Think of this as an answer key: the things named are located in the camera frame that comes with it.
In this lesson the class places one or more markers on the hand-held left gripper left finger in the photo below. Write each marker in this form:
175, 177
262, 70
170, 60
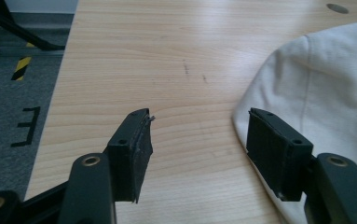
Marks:
129, 155

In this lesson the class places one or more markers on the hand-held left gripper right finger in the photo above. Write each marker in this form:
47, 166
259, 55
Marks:
275, 152

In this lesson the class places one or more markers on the white cloth garment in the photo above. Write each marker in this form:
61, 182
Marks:
331, 84

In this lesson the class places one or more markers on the black floor tape mark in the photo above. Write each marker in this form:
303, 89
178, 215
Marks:
32, 124

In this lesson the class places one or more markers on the yellow black striped floor tape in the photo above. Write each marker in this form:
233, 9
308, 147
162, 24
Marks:
22, 66

